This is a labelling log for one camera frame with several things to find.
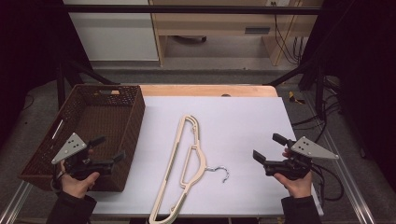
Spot wooden table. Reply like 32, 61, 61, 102
139, 84, 278, 98

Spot black metal stand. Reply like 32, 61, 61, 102
55, 58, 121, 110
266, 58, 326, 120

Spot brown woven plastic basket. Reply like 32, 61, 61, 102
17, 83, 147, 193

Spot light wooden desk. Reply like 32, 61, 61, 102
148, 0, 324, 67

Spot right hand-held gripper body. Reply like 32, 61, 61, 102
263, 135, 340, 181

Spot white cabinet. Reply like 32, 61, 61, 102
62, 0, 160, 62

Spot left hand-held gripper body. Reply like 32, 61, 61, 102
50, 133, 115, 182

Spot black floor cables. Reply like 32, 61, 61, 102
291, 76, 342, 145

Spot white board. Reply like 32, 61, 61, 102
88, 95, 325, 217

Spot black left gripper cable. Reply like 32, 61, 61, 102
49, 163, 64, 191

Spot aluminium rail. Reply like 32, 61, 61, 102
0, 181, 33, 224
302, 92, 378, 224

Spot person's right hand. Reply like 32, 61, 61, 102
273, 170, 313, 200

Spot yellow and black tool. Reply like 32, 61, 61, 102
288, 91, 306, 105

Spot black horizontal frame bar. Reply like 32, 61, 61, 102
63, 4, 322, 16

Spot hanging black cables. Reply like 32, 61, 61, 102
273, 13, 305, 66

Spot cream plastic clothes hanger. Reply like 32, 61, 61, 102
148, 114, 231, 224

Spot person's left hand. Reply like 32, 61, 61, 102
60, 163, 101, 200

